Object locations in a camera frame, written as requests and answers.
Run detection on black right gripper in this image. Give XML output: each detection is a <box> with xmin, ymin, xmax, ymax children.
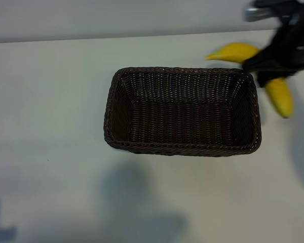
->
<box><xmin>242</xmin><ymin>5</ymin><xmax>304</xmax><ymax>88</ymax></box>

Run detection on yellow banana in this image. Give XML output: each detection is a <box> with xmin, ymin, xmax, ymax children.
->
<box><xmin>205</xmin><ymin>42</ymin><xmax>294</xmax><ymax>119</ymax></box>

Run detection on dark brown wicker basket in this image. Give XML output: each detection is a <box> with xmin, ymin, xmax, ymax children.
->
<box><xmin>103</xmin><ymin>66</ymin><xmax>262</xmax><ymax>158</ymax></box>

